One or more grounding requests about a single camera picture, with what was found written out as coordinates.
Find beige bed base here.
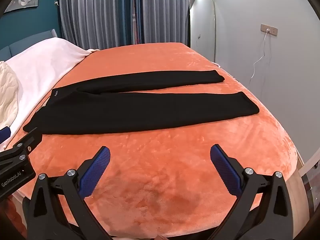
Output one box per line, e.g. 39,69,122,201
285,160,310,233

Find beige wall outlet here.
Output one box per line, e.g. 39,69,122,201
260,24,278,36

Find white charger cable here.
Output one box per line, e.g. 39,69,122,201
249,29,270,87

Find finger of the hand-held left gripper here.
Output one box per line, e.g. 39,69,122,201
0,127,42,165
0,127,12,147

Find wall poster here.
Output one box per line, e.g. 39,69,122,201
5,0,40,13

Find cream quilted comforter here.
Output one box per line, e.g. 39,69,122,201
0,60,20,127

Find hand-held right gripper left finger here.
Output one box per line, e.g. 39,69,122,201
22,146,118,240

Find orange plush blanket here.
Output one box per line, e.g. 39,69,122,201
15,42,304,238

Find standing wall mirror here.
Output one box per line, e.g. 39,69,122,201
189,0,217,64

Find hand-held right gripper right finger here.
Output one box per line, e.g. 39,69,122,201
210,144,298,240

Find black pants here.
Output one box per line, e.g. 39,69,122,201
22,70,260,135

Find blue headboard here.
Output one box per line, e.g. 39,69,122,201
0,29,63,62

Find grey curtain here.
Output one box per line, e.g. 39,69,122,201
59,0,143,50
141,0,214,48

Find white bed sheet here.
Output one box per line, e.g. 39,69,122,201
0,37,100,155

